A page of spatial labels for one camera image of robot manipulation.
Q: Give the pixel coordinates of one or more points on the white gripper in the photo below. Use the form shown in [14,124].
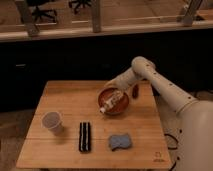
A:
[112,84]

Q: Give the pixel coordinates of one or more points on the clear plastic bottle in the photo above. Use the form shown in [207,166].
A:
[110,99]

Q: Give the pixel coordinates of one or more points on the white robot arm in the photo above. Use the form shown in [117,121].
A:
[196,116]

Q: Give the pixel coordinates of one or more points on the dark red small object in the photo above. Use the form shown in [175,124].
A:
[135,91]

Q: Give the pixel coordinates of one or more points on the black white striped block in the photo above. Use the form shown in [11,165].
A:
[85,137]

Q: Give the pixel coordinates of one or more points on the wooden table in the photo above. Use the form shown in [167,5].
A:
[76,101]

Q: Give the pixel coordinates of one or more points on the grey paper cup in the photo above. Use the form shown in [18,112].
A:
[52,121]

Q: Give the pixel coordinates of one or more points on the black office chair middle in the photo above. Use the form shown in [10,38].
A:
[75,4]

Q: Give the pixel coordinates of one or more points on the black office chair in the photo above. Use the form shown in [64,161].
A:
[75,4]
[37,13]

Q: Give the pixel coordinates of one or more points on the black office chair left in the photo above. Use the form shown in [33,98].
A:
[37,13]

